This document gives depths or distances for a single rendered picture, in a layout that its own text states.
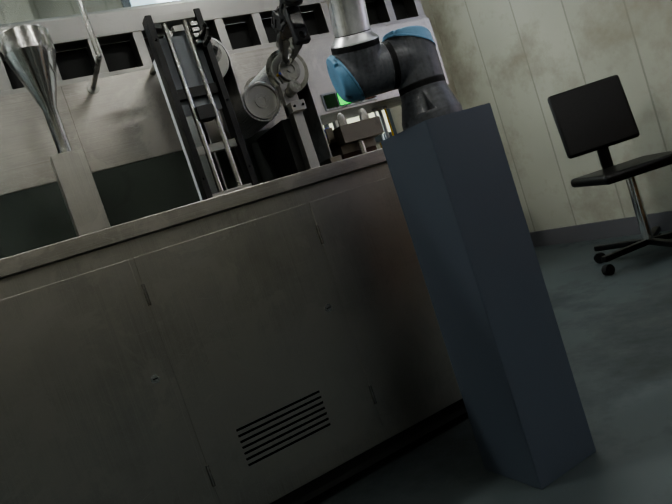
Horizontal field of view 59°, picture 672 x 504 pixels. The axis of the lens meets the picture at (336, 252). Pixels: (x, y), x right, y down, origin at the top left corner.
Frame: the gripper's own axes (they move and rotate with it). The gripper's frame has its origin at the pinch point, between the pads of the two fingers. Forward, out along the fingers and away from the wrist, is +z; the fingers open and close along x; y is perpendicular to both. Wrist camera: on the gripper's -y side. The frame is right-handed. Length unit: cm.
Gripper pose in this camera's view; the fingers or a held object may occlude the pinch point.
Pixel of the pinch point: (289, 60)
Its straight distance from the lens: 202.3
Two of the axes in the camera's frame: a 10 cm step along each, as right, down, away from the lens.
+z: -1.3, 6.6, 7.4
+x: -8.5, 3.1, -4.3
